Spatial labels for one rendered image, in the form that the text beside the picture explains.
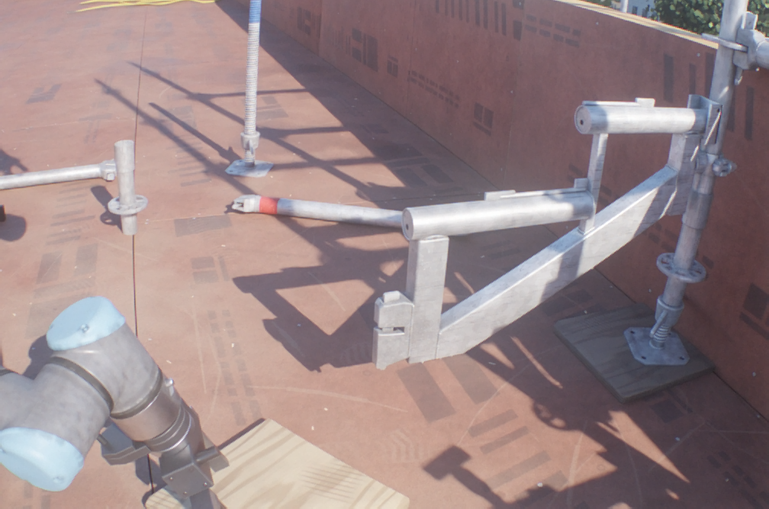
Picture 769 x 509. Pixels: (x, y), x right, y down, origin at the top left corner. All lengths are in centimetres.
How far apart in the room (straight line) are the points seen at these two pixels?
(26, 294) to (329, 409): 84
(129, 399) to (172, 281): 94
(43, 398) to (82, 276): 107
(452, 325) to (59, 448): 71
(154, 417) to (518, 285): 66
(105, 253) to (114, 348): 112
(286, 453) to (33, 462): 58
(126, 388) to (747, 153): 123
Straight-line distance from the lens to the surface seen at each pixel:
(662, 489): 121
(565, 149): 194
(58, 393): 66
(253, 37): 219
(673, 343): 157
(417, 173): 234
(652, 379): 143
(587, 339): 150
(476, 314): 112
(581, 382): 139
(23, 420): 65
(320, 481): 107
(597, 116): 109
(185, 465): 77
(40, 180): 235
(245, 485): 106
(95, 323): 68
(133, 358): 71
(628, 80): 171
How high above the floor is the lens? 81
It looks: 26 degrees down
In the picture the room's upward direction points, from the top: 5 degrees clockwise
